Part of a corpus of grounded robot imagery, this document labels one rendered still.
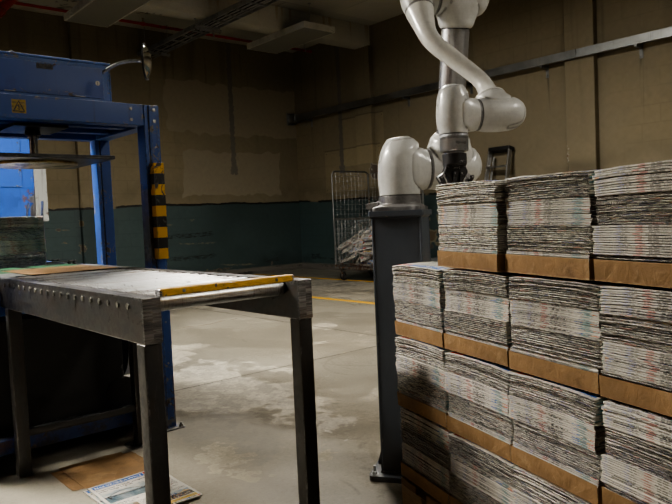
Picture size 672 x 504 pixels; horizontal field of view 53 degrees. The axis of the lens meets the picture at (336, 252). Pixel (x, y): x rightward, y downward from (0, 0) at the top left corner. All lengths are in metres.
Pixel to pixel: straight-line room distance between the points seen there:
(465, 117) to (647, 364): 1.04
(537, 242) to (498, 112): 0.71
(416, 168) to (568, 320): 1.14
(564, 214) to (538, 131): 8.12
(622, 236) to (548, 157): 8.14
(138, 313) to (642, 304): 1.18
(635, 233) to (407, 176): 1.27
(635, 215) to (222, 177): 11.13
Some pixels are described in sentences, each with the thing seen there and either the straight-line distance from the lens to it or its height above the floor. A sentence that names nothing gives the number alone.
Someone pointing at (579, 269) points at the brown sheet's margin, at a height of 0.86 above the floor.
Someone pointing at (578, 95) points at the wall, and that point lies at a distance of 9.24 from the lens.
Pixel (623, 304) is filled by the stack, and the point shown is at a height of 0.80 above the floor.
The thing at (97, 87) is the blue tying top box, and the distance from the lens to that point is 3.36.
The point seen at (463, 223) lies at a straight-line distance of 1.77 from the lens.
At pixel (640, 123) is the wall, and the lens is 8.93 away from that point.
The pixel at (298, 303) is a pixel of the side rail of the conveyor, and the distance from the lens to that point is 2.04.
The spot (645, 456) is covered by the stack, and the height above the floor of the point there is 0.52.
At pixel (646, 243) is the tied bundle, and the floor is 0.91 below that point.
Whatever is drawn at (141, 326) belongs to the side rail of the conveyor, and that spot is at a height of 0.73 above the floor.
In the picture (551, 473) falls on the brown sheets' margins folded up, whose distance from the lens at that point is 1.63.
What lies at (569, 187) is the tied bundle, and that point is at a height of 1.03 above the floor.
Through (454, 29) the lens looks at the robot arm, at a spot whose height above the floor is 1.63.
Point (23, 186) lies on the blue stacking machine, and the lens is 5.49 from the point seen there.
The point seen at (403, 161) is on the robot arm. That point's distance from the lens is 2.47.
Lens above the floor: 0.99
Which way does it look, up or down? 3 degrees down
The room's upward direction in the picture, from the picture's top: 2 degrees counter-clockwise
